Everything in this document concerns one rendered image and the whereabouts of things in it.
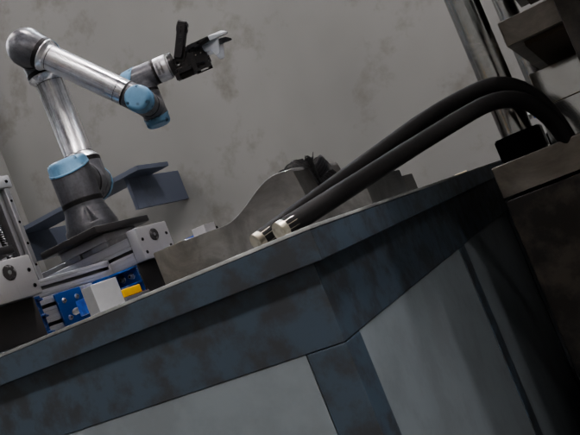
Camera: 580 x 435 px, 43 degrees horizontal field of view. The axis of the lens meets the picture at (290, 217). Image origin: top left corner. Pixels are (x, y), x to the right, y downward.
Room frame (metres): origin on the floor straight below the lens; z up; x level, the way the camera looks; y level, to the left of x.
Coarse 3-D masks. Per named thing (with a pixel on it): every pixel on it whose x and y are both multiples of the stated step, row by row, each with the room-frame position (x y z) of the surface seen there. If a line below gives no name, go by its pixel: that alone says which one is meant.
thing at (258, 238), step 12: (396, 132) 1.26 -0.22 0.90; (408, 132) 1.26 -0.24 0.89; (384, 144) 1.23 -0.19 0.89; (396, 144) 1.25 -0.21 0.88; (360, 156) 1.22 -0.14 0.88; (372, 156) 1.22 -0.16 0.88; (348, 168) 1.19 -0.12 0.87; (360, 168) 1.20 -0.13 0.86; (336, 180) 1.17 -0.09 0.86; (312, 192) 1.15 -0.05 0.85; (300, 204) 1.13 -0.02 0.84; (276, 216) 1.13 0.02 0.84; (264, 228) 1.10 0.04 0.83; (252, 240) 1.10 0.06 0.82; (264, 240) 1.09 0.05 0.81
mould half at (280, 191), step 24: (336, 168) 1.65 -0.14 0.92; (264, 192) 1.47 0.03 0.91; (288, 192) 1.45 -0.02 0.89; (360, 192) 1.40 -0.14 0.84; (384, 192) 1.47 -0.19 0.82; (240, 216) 1.50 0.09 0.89; (264, 216) 1.48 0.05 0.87; (192, 240) 1.55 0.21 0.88; (216, 240) 1.53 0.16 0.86; (240, 240) 1.51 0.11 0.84; (168, 264) 1.58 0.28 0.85; (192, 264) 1.56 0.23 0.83
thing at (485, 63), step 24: (456, 0) 1.39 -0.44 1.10; (456, 24) 1.40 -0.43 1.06; (480, 24) 1.38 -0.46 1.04; (480, 48) 1.38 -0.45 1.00; (480, 72) 1.39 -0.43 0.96; (504, 72) 1.38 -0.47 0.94; (504, 120) 1.39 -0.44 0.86; (528, 120) 1.39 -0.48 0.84; (504, 144) 1.39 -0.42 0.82; (528, 144) 1.37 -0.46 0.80
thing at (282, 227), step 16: (384, 160) 1.15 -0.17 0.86; (400, 160) 1.16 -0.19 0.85; (352, 176) 1.11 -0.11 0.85; (368, 176) 1.12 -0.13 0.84; (384, 176) 1.15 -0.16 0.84; (336, 192) 1.08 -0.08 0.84; (352, 192) 1.10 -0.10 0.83; (304, 208) 1.05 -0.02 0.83; (320, 208) 1.06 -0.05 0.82; (272, 224) 1.04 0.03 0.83; (288, 224) 1.03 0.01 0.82; (304, 224) 1.05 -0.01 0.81
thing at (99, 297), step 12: (84, 288) 1.23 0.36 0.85; (96, 288) 1.22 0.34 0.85; (108, 288) 1.24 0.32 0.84; (84, 300) 1.25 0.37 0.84; (96, 300) 1.22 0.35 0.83; (108, 300) 1.23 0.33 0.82; (120, 300) 1.25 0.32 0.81; (72, 312) 1.32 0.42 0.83; (84, 312) 1.26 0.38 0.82; (96, 312) 1.23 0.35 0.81
